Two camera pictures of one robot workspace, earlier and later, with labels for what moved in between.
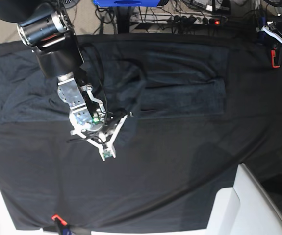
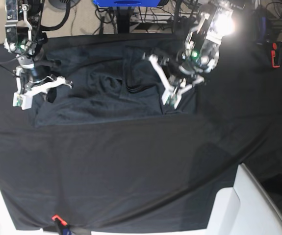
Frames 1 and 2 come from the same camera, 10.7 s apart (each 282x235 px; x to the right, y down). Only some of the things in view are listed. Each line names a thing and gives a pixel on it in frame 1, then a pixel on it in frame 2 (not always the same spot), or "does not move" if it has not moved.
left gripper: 112,122 -> 39,72
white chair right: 245,209 does not move
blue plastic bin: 128,3 does not move
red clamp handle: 55,216 does not move
